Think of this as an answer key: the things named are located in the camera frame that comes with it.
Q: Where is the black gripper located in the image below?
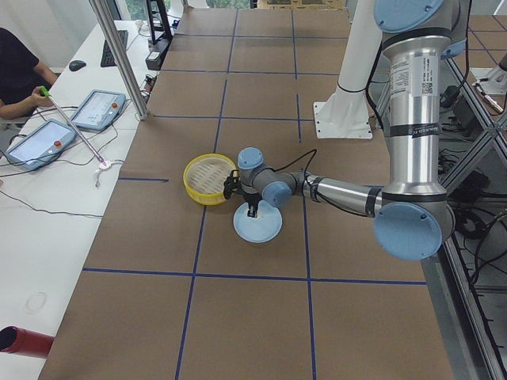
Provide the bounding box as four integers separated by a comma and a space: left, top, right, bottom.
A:
242, 192, 261, 218

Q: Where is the yellow plastic steamer basket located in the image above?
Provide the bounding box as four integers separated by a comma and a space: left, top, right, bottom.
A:
183, 154, 236, 206

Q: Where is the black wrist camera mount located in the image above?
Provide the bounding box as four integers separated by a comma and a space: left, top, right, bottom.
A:
223, 169, 242, 200

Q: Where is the person in black shirt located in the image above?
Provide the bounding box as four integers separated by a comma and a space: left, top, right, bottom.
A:
1, 28, 58, 120

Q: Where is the black keyboard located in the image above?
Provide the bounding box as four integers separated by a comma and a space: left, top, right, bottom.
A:
100, 29, 129, 68

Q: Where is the near blue teach pendant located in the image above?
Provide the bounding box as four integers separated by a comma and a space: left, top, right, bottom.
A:
5, 119, 77, 170

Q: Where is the blue teach pendant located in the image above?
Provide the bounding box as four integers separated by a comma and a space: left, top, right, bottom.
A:
71, 89, 127, 131
5, 119, 77, 170

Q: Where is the black box device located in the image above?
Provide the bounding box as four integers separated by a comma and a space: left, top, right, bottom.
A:
145, 39, 170, 71

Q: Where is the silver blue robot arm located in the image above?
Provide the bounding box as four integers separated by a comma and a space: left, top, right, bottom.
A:
233, 1, 471, 261

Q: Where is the aluminium frame post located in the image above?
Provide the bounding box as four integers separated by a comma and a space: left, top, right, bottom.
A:
90, 0, 148, 120

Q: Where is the long silver grabber stick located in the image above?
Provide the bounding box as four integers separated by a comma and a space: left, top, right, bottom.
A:
40, 86, 109, 169

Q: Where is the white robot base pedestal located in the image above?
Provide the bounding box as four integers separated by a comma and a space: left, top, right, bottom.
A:
314, 0, 382, 139

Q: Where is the light blue round plate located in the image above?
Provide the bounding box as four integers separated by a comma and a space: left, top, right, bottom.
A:
233, 200, 283, 243

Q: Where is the black computer mouse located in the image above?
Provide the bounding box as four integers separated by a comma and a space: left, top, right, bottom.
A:
68, 59, 86, 72

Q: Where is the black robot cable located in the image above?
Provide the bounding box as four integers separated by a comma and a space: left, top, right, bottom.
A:
273, 148, 318, 175

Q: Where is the far blue teach pendant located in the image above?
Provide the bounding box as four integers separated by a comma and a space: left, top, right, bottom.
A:
71, 89, 127, 131

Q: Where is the red cylinder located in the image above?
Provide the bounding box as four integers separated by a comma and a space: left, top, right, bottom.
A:
1, 326, 54, 359

